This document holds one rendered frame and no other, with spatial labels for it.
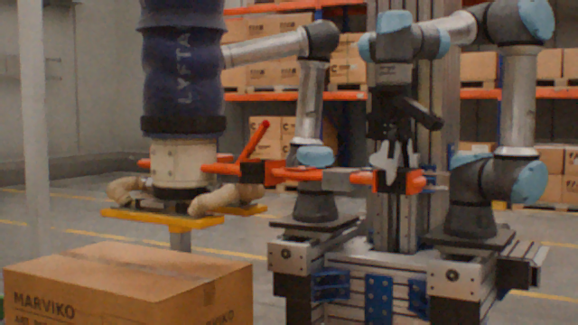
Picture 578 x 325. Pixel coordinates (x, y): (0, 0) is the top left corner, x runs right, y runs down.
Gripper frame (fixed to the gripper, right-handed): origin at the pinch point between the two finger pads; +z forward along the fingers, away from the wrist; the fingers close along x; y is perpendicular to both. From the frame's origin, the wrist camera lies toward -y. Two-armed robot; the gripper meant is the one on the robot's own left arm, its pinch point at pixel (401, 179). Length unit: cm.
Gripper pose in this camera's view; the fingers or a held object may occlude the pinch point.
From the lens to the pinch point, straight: 129.7
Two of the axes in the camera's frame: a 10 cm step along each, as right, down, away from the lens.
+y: -8.5, -0.5, 5.3
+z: 0.0, 10.0, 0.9
